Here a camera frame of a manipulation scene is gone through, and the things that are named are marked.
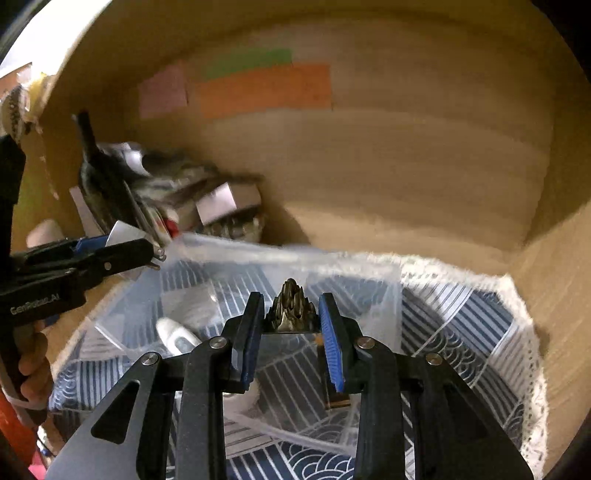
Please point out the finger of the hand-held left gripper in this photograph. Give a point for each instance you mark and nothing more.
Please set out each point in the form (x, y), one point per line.
(92, 243)
(124, 257)

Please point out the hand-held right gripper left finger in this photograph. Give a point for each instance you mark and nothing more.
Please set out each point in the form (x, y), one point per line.
(249, 350)

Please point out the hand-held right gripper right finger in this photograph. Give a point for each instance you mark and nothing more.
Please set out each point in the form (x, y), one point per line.
(331, 350)

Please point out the bronze spiked metal ornament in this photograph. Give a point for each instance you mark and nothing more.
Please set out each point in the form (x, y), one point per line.
(292, 311)

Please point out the clear plastic bag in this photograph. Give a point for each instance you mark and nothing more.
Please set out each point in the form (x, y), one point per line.
(221, 261)

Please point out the large cardboard box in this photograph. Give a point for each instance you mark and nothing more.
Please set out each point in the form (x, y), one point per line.
(392, 161)

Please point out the person's left hand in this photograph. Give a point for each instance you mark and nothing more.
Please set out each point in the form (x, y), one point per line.
(34, 369)

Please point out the white paper slip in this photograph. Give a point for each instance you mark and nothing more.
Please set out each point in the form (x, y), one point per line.
(87, 212)

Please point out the small red object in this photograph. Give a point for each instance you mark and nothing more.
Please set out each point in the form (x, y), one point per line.
(171, 226)

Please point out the pile of black hair accessories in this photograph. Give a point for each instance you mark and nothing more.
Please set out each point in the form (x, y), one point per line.
(106, 180)

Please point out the white plastic object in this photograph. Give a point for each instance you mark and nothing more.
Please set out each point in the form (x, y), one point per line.
(178, 337)

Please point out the grey furry object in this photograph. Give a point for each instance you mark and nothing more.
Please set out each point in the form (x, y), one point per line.
(184, 173)

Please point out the small box with white label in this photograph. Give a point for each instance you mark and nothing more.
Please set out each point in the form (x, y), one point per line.
(217, 203)

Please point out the blue white patterned lace cloth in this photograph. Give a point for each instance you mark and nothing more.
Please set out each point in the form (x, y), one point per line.
(461, 318)

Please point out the speckled seashell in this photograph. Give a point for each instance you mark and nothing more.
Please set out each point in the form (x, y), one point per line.
(14, 113)

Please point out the pink paper sticker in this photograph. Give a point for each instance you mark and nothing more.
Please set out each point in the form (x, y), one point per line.
(162, 90)

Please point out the orange paper sticker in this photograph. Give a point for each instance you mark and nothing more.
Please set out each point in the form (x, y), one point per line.
(268, 90)

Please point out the green paper sticker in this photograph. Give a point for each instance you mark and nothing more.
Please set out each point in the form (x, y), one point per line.
(249, 62)

